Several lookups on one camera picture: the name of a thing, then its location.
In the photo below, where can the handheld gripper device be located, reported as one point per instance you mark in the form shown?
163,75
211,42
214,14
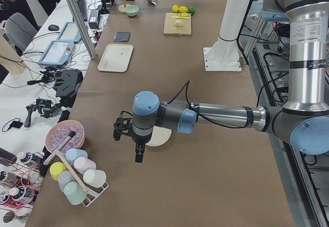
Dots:
48,75
44,107

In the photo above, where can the green lime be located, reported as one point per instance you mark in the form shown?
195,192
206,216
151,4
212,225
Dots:
192,10

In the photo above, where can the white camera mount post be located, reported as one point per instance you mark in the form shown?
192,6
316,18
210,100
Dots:
224,54

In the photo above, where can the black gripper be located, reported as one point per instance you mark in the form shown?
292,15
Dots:
140,140

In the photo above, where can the metal scoop with black tip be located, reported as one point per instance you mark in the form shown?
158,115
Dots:
59,147

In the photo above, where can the blue teach pendant near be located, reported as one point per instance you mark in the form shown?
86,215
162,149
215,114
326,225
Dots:
57,53

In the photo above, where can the wooden cutting board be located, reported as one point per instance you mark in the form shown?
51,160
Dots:
170,29

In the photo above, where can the aluminium frame post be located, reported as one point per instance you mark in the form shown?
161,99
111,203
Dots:
74,9

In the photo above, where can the mint green cup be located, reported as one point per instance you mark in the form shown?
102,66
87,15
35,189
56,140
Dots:
74,193

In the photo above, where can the cream round plate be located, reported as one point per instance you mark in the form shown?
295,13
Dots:
159,136

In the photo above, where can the blue cup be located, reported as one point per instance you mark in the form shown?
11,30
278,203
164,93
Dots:
72,154

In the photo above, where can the blue teach pendant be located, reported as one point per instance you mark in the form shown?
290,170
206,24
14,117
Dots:
70,32
57,53

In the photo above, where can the white wire cup rack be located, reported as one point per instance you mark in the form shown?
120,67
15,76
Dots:
93,195

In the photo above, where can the pink bowl of ice cubes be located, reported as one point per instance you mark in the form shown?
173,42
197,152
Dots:
60,131

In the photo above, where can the mint green bowl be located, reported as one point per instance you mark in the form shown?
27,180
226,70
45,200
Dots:
131,10

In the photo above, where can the grey folded cloth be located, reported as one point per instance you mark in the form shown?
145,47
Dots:
122,36

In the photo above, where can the black keyboard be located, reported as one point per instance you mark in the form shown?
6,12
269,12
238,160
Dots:
83,8

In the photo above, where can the blue teach pendant far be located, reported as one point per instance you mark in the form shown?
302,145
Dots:
70,32

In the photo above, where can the yellow cup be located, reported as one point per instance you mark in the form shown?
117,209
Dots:
56,169

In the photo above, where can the yellow plastic knife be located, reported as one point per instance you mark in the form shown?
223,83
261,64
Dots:
181,17

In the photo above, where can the wooden rack handle rod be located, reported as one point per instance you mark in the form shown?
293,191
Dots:
71,170

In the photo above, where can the white cup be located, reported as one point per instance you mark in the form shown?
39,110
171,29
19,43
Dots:
94,177

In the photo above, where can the cream rectangular tray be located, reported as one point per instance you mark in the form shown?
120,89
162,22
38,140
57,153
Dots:
116,58

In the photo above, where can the grey office chair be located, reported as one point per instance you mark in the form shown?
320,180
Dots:
20,31

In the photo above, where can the black computer mouse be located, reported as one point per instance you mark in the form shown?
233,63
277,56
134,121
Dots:
53,27

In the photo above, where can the whole yellow lemon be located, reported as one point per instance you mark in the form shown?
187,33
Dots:
175,8
183,9

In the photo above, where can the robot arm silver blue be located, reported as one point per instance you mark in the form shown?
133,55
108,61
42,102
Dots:
302,121

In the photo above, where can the grey cup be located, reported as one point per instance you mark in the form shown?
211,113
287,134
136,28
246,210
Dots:
64,178

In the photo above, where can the black foot pedal device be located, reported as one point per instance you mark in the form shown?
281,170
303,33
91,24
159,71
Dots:
67,85

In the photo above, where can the pink cup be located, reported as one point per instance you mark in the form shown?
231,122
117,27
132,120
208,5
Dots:
82,164

